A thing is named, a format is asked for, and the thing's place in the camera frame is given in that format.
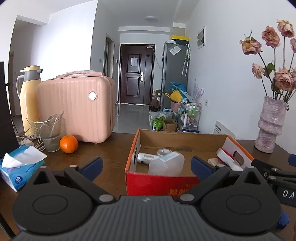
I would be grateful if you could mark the yellow box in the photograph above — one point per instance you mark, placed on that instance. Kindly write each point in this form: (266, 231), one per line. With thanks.
(179, 38)

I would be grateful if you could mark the translucent plastic bottle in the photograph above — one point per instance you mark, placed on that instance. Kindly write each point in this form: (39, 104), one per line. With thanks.
(166, 166)

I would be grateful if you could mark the clear glass cup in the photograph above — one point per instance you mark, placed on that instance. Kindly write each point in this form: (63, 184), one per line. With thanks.
(49, 143)

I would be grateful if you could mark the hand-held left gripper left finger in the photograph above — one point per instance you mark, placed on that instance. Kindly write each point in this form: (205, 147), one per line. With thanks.
(92, 165)

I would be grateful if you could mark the small brown cardboard box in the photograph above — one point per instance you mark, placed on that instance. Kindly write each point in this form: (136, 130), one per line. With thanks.
(170, 126)

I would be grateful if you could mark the folded clear umbrella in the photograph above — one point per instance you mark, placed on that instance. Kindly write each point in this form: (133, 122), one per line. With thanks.
(186, 60)

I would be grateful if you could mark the clear plastic document bag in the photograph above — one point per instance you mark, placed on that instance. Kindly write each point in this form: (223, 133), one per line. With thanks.
(174, 49)

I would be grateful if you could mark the white cylindrical bottle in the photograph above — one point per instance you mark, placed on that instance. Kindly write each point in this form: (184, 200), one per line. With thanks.
(145, 158)

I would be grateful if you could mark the blue bag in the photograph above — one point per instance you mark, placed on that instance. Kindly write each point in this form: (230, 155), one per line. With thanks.
(180, 87)

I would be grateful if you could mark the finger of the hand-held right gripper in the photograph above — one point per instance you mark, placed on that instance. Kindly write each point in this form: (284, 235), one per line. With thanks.
(277, 175)
(292, 160)

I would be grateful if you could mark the pale purple wall decoration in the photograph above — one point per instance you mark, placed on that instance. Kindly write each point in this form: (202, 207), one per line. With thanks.
(198, 90)

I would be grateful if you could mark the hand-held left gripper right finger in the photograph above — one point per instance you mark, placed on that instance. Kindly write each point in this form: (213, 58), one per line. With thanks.
(201, 168)

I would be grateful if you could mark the blue tissue pack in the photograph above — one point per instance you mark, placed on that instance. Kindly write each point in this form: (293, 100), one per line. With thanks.
(20, 173)

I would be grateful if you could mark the pink bucket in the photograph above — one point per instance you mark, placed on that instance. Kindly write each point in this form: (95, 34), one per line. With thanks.
(176, 106)

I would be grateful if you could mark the red and white box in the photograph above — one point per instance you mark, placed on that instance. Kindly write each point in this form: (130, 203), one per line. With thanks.
(227, 157)

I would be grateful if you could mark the green snack bag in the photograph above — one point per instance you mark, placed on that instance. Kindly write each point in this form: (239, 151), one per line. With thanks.
(158, 124)

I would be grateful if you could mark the yellow thermos jug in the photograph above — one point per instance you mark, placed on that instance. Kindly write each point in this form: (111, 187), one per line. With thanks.
(29, 104)

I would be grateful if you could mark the pink hard-shell suitcase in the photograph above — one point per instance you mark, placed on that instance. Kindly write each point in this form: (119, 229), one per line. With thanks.
(69, 109)

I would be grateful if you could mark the blue and white carton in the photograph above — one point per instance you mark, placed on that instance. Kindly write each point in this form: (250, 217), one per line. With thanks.
(190, 131)

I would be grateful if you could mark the orange fruit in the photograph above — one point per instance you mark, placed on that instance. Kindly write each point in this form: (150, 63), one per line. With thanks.
(68, 144)

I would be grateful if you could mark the round ceiling light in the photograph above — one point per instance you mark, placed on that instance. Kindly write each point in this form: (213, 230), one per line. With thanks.
(151, 18)

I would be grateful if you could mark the white paper on door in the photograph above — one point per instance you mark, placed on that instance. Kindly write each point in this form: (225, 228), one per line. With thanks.
(134, 61)

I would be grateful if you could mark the white wall electrical panel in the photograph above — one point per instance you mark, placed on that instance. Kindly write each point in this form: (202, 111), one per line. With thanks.
(201, 37)

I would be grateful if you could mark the orange and white cardboard box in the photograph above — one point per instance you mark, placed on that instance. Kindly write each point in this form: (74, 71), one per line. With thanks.
(175, 141)

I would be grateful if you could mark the dark shoes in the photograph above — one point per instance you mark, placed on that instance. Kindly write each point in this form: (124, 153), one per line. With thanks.
(153, 108)

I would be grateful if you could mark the white power strip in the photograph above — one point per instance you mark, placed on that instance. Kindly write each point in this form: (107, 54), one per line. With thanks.
(26, 142)

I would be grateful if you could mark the grey interior door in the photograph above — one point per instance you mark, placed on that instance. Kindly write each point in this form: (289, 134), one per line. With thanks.
(108, 58)

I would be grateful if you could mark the grey refrigerator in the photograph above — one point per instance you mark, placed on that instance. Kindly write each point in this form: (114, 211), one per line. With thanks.
(173, 74)

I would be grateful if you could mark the yellow bag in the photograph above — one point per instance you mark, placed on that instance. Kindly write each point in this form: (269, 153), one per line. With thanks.
(173, 96)

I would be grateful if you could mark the clear tape roll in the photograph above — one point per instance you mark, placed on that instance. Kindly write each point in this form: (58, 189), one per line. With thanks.
(161, 154)

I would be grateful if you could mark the white flat board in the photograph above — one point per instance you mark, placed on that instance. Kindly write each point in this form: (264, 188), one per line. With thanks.
(223, 129)

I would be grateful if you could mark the dark brown entrance door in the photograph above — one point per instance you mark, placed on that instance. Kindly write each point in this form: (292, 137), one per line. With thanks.
(136, 88)

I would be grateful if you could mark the purple ribbed vase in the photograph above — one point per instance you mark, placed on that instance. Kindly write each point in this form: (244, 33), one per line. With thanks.
(270, 125)

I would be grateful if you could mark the bunch of dried pink roses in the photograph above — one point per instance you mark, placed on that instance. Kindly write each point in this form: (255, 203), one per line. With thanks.
(283, 80)

